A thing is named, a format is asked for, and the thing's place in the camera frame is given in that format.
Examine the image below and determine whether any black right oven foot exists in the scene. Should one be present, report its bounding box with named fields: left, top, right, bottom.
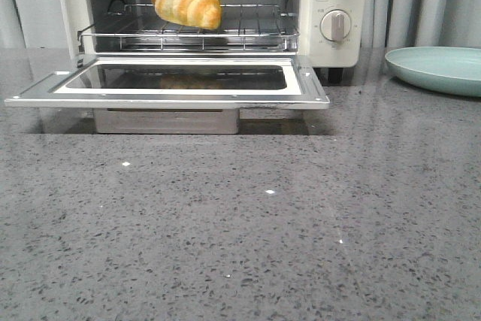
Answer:
left=328, top=68, right=344, bottom=84

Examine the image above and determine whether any light green plate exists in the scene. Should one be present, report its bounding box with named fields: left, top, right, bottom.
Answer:
left=385, top=47, right=480, bottom=98

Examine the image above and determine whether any glass oven door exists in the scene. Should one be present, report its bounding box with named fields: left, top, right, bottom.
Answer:
left=5, top=54, right=330, bottom=134

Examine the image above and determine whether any lower oven control knob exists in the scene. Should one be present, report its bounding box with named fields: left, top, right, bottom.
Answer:
left=320, top=10, right=351, bottom=42

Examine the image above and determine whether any metal oven wire rack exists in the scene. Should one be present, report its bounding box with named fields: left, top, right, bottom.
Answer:
left=77, top=4, right=299, bottom=53

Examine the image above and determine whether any striped yellow croissant bread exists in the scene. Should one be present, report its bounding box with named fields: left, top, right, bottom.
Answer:
left=151, top=0, right=222, bottom=30

